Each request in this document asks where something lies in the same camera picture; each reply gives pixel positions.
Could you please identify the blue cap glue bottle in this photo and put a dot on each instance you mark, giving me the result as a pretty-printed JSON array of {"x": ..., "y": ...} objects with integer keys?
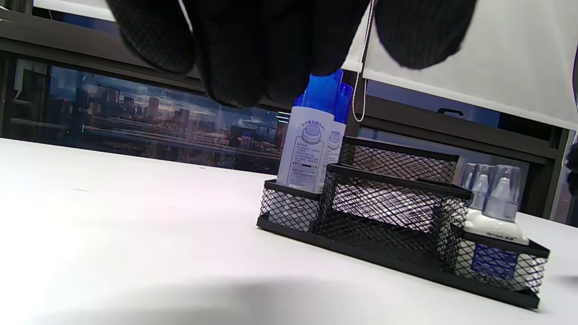
[
  {"x": 337, "y": 135},
  {"x": 305, "y": 149}
]

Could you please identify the black mesh desk organizer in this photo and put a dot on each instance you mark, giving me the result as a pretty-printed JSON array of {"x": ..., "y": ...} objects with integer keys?
[{"x": 384, "y": 203}]

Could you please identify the person's left hand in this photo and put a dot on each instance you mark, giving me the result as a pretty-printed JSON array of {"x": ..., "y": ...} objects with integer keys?
[{"x": 244, "y": 45}]

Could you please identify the person's right hand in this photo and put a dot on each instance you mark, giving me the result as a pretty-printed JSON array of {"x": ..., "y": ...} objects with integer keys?
[{"x": 572, "y": 169}]

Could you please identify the white roller blind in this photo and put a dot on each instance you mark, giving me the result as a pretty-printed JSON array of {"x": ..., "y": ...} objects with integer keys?
[{"x": 496, "y": 58}]

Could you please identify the white bottle clear cap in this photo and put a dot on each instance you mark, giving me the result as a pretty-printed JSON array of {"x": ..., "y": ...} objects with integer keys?
[
  {"x": 499, "y": 221},
  {"x": 479, "y": 187},
  {"x": 467, "y": 176}
]

